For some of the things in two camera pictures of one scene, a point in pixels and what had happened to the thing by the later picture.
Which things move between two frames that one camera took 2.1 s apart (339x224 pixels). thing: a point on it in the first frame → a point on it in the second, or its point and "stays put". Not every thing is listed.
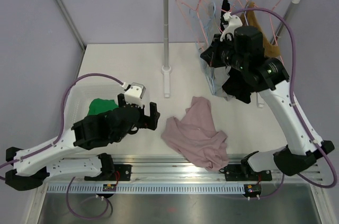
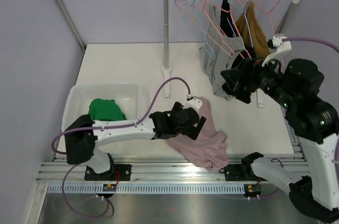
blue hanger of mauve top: (203, 44) → (193, 30)
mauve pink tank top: (195, 136) stays put
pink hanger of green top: (197, 10) → (206, 12)
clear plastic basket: (80, 95) stays put
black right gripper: (211, 55) → (246, 66)
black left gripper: (146, 122) → (198, 125)
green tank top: (98, 106) stays put
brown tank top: (250, 18) stays put
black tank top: (238, 86) stays put
